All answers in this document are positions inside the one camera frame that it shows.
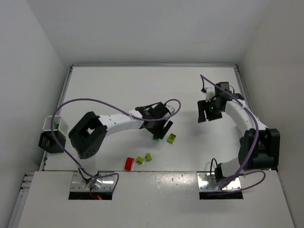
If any lime 2x2 lego brick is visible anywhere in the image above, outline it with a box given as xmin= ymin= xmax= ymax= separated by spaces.
xmin=167 ymin=133 xmax=176 ymax=144

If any red curved lego brick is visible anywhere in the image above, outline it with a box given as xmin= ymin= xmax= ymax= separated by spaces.
xmin=124 ymin=157 xmax=134 ymax=171

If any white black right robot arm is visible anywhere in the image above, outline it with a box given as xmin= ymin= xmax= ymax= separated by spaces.
xmin=198 ymin=82 xmax=280 ymax=187

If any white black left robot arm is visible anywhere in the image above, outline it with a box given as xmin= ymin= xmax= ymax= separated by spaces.
xmin=68 ymin=102 xmax=176 ymax=183

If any white left slotted bin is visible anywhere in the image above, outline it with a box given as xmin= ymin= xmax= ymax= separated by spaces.
xmin=42 ymin=115 xmax=69 ymax=137

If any black left slotted bin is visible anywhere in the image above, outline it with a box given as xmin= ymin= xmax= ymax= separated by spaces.
xmin=38 ymin=131 xmax=66 ymax=153

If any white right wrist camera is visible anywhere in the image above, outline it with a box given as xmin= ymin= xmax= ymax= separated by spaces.
xmin=201 ymin=87 xmax=215 ymax=102

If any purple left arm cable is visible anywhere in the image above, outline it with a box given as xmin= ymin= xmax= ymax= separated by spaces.
xmin=51 ymin=98 xmax=182 ymax=193

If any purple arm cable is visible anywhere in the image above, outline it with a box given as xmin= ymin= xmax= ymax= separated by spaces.
xmin=51 ymin=98 xmax=182 ymax=193
xmin=199 ymin=74 xmax=266 ymax=195

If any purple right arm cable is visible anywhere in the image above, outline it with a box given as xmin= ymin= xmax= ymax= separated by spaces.
xmin=199 ymin=74 xmax=266 ymax=195

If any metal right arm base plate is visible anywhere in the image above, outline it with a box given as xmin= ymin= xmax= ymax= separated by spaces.
xmin=197 ymin=172 xmax=241 ymax=192

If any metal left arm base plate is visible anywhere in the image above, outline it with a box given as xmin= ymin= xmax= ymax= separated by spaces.
xmin=70 ymin=172 xmax=117 ymax=192

